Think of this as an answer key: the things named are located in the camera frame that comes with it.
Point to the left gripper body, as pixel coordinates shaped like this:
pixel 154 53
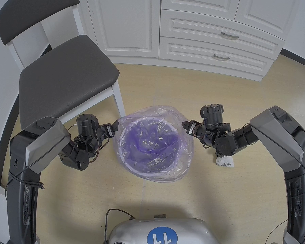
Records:
pixel 104 133

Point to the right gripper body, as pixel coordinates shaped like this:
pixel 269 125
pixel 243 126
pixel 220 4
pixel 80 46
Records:
pixel 197 130

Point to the purple plastic bag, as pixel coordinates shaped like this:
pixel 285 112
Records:
pixel 172 161

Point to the white printed paper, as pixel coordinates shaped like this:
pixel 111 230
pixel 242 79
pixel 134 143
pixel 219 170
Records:
pixel 226 163

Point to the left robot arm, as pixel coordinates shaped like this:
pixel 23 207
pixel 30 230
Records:
pixel 45 141

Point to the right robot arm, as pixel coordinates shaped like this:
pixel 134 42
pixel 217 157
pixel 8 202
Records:
pixel 277 131

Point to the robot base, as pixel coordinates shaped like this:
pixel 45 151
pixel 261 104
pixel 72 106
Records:
pixel 132 231

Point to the white trash bin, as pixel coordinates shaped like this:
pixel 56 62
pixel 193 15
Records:
pixel 142 170

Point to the white chair grey cushions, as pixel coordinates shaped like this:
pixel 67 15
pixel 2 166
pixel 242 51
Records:
pixel 66 67

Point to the white wardrobe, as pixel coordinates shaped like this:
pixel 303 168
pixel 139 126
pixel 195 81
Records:
pixel 127 21

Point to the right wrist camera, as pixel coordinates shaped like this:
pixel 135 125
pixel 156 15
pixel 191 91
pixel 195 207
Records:
pixel 204 112

